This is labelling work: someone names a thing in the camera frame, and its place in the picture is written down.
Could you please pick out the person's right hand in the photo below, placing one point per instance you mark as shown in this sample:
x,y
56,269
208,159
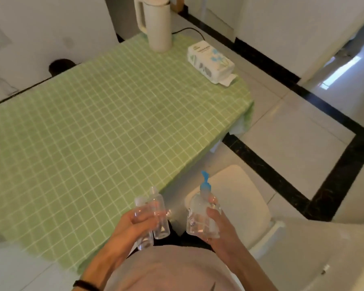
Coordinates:
x,y
227,239

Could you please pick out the person's left hand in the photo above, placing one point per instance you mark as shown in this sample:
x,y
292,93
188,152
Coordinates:
x,y
127,230

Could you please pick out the small clear plastic bottle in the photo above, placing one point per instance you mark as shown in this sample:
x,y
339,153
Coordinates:
x,y
145,239
160,230

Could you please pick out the large clear bottle blue pump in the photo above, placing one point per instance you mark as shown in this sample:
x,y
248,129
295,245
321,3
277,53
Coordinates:
x,y
200,215

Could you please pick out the person's right forearm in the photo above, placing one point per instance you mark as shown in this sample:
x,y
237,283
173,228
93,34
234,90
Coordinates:
x,y
248,269

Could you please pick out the person's left forearm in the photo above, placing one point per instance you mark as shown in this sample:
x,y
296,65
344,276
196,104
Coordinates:
x,y
106,266

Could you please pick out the person's black trousers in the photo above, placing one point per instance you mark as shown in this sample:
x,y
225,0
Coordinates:
x,y
182,239

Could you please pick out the person's pale pink shirt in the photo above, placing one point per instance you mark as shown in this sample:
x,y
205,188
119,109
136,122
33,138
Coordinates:
x,y
170,269

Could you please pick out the white chair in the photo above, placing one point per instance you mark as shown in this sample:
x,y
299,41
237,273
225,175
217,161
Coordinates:
x,y
239,196

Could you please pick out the black wrist band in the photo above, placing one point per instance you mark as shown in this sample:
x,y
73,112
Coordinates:
x,y
85,284

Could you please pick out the green checked tablecloth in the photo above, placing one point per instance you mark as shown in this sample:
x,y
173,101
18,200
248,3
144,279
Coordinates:
x,y
94,118

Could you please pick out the black bagged trash bin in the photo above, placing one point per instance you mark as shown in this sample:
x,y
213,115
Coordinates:
x,y
60,67

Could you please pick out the white tissue paper pack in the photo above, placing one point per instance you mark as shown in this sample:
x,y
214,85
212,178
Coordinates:
x,y
209,62

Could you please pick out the cream electric kettle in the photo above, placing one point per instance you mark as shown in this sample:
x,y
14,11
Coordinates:
x,y
159,27

